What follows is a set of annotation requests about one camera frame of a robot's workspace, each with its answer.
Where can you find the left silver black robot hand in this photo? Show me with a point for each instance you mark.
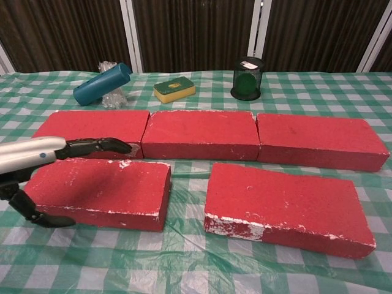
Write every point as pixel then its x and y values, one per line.
pixel 27 150

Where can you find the red foam brick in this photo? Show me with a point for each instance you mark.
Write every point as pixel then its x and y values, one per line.
pixel 98 125
pixel 275 199
pixel 107 186
pixel 318 137
pixel 199 131

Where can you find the teal plastic cylinder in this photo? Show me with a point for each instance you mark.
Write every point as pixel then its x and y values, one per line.
pixel 101 82

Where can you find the green yellow sponge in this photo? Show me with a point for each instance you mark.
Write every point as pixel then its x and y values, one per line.
pixel 174 87

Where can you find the green white checkered tablecloth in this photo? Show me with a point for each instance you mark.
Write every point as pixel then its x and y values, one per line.
pixel 183 260

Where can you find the dark green mesh cylinder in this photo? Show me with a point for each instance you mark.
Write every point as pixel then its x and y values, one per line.
pixel 246 81

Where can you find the white partition frame post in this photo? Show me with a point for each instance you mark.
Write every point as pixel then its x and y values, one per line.
pixel 261 27
pixel 128 33
pixel 375 39
pixel 3 58

